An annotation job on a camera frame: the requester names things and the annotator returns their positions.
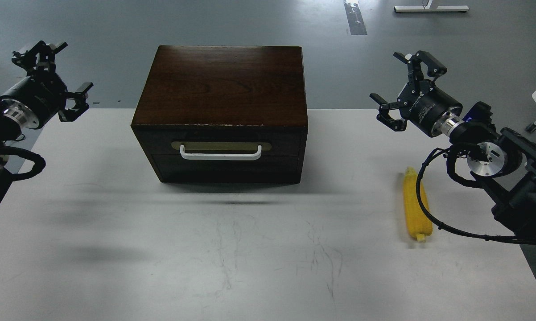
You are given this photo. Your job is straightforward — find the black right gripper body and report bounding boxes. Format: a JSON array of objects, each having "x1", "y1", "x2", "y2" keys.
[{"x1": 398, "y1": 80, "x2": 462, "y2": 137}]

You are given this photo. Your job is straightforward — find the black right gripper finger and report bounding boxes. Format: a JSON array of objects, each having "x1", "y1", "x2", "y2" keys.
[
  {"x1": 370, "y1": 93, "x2": 409, "y2": 132},
  {"x1": 393, "y1": 50, "x2": 447, "y2": 85}
]

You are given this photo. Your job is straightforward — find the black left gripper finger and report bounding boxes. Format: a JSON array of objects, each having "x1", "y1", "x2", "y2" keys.
[
  {"x1": 58, "y1": 82, "x2": 93, "y2": 122},
  {"x1": 12, "y1": 41, "x2": 68, "y2": 74}
]

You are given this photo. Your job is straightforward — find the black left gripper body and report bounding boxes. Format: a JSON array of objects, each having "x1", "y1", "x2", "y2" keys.
[{"x1": 0, "y1": 72, "x2": 67, "y2": 129}]

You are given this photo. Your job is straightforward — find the wooden drawer with white handle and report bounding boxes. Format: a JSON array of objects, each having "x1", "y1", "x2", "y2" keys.
[{"x1": 134, "y1": 129, "x2": 307, "y2": 158}]

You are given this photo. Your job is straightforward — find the yellow corn cob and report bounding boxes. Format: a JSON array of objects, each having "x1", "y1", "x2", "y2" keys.
[{"x1": 402, "y1": 166, "x2": 433, "y2": 243}]

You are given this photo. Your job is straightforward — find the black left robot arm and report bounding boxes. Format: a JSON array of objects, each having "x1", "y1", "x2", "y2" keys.
[{"x1": 0, "y1": 41, "x2": 93, "y2": 203}]

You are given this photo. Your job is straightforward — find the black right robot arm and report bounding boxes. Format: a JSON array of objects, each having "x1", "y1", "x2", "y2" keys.
[{"x1": 370, "y1": 50, "x2": 536, "y2": 245}]

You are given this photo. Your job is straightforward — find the dark wooden drawer cabinet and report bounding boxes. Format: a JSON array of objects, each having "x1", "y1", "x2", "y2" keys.
[{"x1": 131, "y1": 45, "x2": 308, "y2": 184}]

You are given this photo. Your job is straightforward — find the white table leg base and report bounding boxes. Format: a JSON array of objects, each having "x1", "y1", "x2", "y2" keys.
[{"x1": 394, "y1": 0, "x2": 470, "y2": 13}]

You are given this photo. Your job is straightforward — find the black floor tape strip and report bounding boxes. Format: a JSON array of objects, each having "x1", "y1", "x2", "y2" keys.
[{"x1": 343, "y1": 0, "x2": 367, "y2": 35}]

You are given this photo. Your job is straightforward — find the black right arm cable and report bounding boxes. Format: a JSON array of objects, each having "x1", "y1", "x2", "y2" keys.
[{"x1": 416, "y1": 147, "x2": 536, "y2": 248}]

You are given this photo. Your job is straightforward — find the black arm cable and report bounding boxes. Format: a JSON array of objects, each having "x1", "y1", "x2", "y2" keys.
[
  {"x1": 0, "y1": 146, "x2": 46, "y2": 181},
  {"x1": 416, "y1": 147, "x2": 536, "y2": 248}
]

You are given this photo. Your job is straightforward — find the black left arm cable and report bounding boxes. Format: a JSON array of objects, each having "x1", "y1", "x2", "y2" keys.
[{"x1": 0, "y1": 146, "x2": 46, "y2": 181}]

